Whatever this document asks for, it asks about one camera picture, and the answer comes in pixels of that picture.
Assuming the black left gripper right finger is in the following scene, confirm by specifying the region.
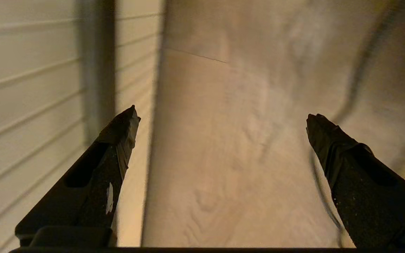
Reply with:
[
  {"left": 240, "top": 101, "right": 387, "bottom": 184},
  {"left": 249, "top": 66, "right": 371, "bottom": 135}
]
[{"left": 306, "top": 113, "right": 405, "bottom": 248}]

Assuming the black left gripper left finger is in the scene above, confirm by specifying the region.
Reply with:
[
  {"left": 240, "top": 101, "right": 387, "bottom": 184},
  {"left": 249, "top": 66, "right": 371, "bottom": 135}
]
[{"left": 15, "top": 105, "right": 141, "bottom": 247}]

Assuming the cream white ribbed drawer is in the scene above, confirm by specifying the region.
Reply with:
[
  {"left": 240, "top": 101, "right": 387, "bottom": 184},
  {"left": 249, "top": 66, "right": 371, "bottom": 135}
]
[{"left": 0, "top": 0, "right": 162, "bottom": 248}]

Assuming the black floor cable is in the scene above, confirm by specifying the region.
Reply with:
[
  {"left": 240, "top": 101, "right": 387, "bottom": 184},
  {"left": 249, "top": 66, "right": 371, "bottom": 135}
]
[{"left": 308, "top": 0, "right": 405, "bottom": 246}]

